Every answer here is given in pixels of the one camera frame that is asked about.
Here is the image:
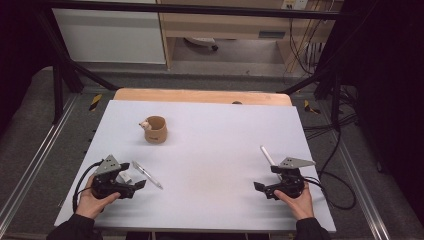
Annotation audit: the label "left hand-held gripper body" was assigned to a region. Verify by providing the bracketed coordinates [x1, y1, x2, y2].
[91, 154, 136, 200]

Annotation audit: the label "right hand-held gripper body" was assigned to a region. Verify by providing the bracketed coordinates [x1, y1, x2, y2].
[265, 157, 316, 200]

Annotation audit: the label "white pen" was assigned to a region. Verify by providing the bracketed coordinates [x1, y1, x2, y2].
[259, 145, 283, 181]

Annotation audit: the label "brown pen holder cup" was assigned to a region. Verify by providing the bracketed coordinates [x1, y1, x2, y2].
[139, 115, 168, 145]

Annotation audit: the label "person's left hand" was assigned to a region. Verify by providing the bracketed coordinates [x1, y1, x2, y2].
[75, 174, 122, 220]

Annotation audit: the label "person's right hand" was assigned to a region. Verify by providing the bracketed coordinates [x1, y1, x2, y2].
[273, 182, 315, 221]

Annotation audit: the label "white table board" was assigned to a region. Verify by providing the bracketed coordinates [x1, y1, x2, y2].
[54, 99, 337, 233]

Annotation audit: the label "yellow black tape strip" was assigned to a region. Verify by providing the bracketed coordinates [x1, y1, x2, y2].
[303, 99, 322, 115]
[88, 93, 103, 113]

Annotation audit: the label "wooden table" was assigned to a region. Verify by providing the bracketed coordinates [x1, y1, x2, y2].
[113, 87, 294, 107]

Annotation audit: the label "white cabinet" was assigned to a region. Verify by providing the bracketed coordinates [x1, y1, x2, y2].
[51, 8, 167, 65]

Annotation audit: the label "black curtain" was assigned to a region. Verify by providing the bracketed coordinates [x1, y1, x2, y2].
[0, 0, 56, 134]
[319, 0, 424, 228]

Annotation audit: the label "office chair base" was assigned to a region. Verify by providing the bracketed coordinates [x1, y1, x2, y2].
[183, 37, 220, 52]

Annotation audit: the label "wooden desk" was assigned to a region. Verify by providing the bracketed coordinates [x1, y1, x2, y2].
[156, 0, 344, 73]

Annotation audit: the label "white power strip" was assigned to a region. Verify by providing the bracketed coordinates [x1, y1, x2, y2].
[281, 0, 309, 11]

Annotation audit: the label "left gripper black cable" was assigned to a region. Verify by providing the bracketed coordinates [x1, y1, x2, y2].
[72, 159, 104, 214]

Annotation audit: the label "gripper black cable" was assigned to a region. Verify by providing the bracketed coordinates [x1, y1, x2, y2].
[72, 159, 104, 214]
[301, 171, 357, 211]

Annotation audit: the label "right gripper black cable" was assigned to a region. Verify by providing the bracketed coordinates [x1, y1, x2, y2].
[301, 171, 357, 211]

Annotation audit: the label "black floor cables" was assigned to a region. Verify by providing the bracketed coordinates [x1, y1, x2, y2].
[301, 84, 359, 141]

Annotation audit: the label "aluminium floor rail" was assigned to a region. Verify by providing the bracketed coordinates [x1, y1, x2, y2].
[333, 133, 391, 240]
[0, 94, 81, 228]

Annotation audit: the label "hanging cables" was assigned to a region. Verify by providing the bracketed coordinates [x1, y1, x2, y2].
[288, 16, 326, 76]

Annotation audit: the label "black metal frame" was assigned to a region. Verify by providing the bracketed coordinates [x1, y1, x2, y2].
[33, 0, 348, 126]

